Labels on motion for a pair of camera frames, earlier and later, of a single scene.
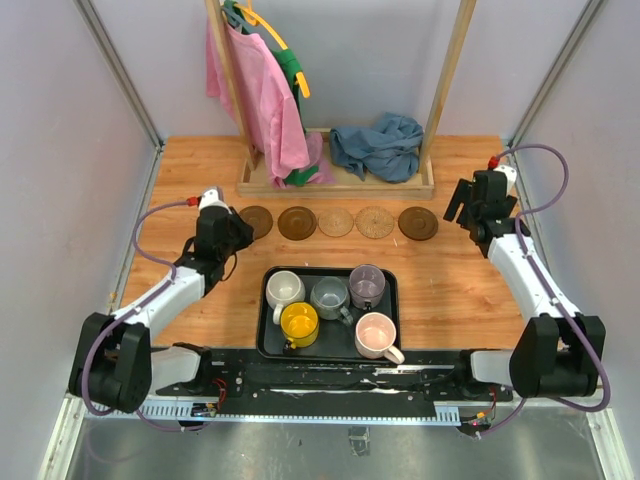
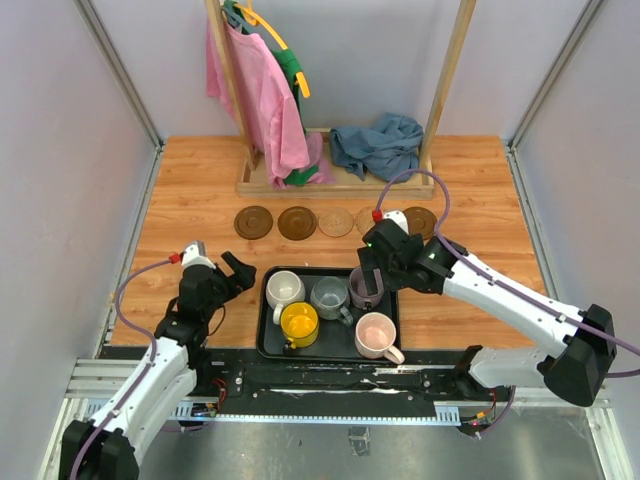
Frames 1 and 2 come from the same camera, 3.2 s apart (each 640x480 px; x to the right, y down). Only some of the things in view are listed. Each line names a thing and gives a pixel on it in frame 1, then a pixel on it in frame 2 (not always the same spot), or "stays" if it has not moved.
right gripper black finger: x=459 y=196 to x=365 y=259
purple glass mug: x=366 y=286 stays
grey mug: x=329 y=297 stays
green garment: x=288 y=63 stays
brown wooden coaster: x=259 y=218 stays
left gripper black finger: x=246 y=237 to x=244 y=277
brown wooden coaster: x=418 y=223 stays
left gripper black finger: x=239 y=223 to x=237 y=267
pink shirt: x=270 y=102 stays
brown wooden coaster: x=297 y=223 stays
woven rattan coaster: x=335 y=222 stays
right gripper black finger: x=464 y=215 to x=371 y=282
